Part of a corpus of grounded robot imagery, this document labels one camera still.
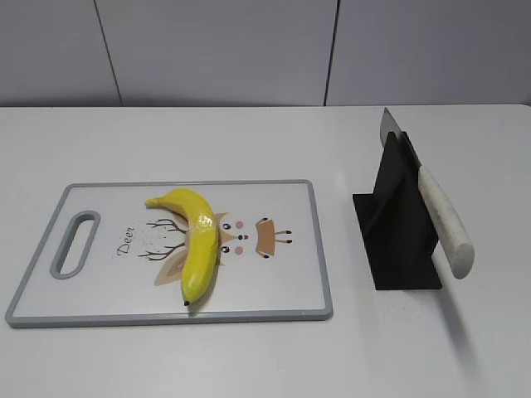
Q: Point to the cleaver knife with white handle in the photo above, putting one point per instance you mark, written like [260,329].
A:
[455,241]

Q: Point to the black knife stand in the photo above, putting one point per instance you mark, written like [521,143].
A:
[398,234]

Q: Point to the white grey deer cutting board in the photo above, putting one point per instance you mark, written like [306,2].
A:
[105,259]

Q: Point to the yellow plastic banana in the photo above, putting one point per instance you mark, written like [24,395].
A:
[203,239]

